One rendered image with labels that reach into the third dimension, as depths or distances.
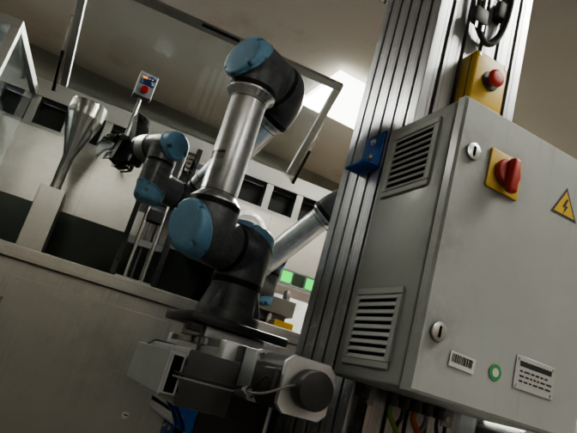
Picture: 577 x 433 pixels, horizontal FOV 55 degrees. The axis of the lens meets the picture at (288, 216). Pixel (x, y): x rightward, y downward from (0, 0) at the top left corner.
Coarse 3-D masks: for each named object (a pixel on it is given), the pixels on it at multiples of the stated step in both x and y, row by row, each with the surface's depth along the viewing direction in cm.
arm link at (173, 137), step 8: (152, 136) 145; (160, 136) 142; (168, 136) 140; (176, 136) 141; (184, 136) 143; (144, 144) 145; (152, 144) 143; (160, 144) 141; (168, 144) 140; (176, 144) 141; (184, 144) 143; (144, 152) 146; (152, 152) 141; (160, 152) 141; (168, 152) 140; (176, 152) 141; (184, 152) 143; (168, 160) 142; (176, 160) 143
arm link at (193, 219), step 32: (224, 64) 131; (256, 64) 126; (288, 64) 134; (256, 96) 127; (288, 96) 135; (224, 128) 125; (256, 128) 127; (224, 160) 122; (192, 192) 121; (224, 192) 120; (192, 224) 115; (224, 224) 118; (192, 256) 118; (224, 256) 120
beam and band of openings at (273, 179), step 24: (48, 96) 236; (72, 96) 239; (24, 120) 231; (48, 120) 241; (120, 120) 244; (192, 144) 252; (264, 168) 261; (240, 192) 263; (264, 192) 259; (288, 192) 265; (312, 192) 267; (288, 216) 264
